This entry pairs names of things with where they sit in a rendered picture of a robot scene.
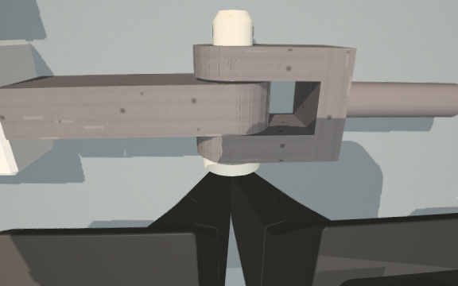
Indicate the grey metal clevis fork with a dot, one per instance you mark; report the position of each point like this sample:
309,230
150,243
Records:
323,99

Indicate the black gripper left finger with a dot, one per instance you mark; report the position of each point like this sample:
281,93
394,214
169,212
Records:
186,246

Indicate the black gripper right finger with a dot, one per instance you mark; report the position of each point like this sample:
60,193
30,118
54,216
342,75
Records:
283,243

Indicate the cream headed pin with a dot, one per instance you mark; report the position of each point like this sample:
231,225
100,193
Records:
232,28

